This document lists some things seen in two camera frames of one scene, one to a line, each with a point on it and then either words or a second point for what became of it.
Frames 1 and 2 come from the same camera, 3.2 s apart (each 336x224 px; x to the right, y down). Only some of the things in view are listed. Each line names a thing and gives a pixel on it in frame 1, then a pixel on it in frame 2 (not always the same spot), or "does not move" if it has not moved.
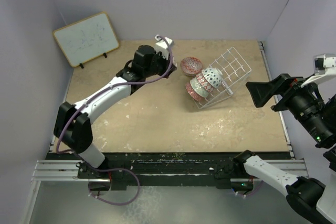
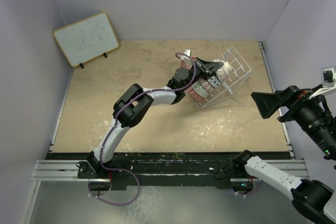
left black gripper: [166, 63] → [207, 67]
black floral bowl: [191, 92] does not move
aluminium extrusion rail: [57, 170] does not move
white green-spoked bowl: [198, 88] does not move
